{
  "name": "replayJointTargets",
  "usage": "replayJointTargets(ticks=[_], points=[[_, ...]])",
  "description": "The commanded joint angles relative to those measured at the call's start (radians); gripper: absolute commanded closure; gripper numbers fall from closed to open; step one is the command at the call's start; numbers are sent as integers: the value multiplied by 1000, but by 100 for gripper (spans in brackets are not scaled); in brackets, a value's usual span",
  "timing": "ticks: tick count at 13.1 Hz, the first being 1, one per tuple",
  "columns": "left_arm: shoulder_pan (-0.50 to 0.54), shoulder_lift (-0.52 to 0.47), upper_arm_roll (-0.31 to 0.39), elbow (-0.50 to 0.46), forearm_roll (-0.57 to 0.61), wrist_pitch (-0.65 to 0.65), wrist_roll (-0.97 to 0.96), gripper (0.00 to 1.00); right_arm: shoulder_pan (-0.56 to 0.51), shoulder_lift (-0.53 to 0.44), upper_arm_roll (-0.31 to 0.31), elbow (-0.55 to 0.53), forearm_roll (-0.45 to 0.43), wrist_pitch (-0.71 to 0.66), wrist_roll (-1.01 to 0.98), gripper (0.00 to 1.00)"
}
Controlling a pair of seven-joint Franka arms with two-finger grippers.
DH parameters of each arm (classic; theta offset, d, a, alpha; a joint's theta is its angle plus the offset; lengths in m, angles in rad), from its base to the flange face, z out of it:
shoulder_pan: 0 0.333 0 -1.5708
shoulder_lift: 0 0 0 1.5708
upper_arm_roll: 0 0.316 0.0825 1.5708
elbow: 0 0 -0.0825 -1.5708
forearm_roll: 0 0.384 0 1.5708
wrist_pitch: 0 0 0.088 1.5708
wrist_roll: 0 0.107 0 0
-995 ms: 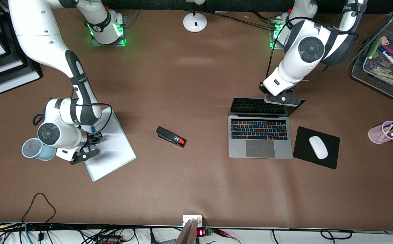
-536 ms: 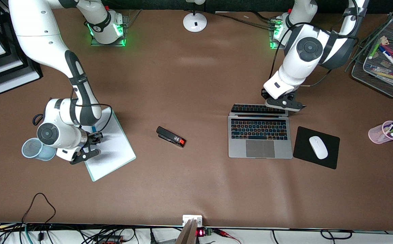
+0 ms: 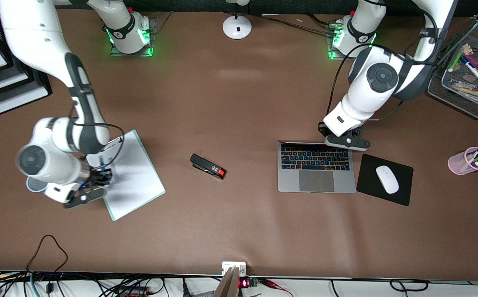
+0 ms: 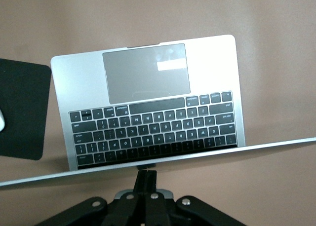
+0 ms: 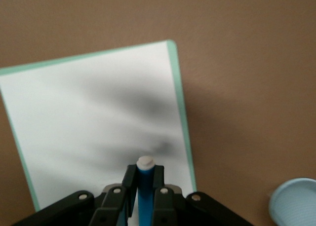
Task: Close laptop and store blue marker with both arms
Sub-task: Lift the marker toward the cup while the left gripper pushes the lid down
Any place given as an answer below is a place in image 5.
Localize blue marker with white cap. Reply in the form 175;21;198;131
136;155;157;226

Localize white paper sheet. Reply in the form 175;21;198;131
0;42;194;226

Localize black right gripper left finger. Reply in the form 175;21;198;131
12;164;138;226

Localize light blue mesh cup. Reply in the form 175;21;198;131
269;178;316;226

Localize mint green clipboard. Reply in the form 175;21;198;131
0;39;198;212

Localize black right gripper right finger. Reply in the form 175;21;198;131
150;164;255;226

